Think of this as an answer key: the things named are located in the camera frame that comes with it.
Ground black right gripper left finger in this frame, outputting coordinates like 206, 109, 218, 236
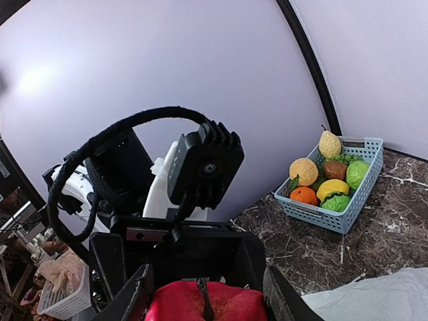
100, 264, 154, 321

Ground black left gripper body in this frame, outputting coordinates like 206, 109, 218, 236
89, 215, 266, 308

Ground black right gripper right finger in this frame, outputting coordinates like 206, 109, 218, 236
263, 265, 323, 321

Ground red apple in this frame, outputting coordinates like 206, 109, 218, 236
144, 279, 268, 320

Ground white plastic bag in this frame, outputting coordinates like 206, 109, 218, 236
302, 267, 427, 320

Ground brown potato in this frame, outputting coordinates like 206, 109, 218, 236
324, 160, 348, 181

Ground green grape bunch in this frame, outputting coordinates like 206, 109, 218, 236
333, 154, 362, 166

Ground yellow fruit slice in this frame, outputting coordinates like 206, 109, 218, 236
318, 126, 342, 158

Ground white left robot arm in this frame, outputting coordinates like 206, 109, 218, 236
47, 123, 265, 312

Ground orange fruit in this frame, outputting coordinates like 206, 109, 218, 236
290, 186, 318, 206

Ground green fruit with dark patch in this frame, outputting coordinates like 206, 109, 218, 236
321, 192, 351, 213

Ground green round fruit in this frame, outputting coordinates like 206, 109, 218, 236
346, 160, 370, 190

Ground white perforated storage basket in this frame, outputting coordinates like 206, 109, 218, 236
37, 266, 91, 320

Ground yellow lemon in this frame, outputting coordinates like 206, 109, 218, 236
316, 179, 350, 202

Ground light blue plastic basket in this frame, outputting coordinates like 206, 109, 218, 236
274, 131, 384, 235

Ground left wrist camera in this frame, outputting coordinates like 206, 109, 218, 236
47, 106, 244, 244

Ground person behind the enclosure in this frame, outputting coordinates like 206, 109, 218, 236
1, 188, 21, 220

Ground black left corner post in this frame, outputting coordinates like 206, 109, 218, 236
276, 0, 342, 136

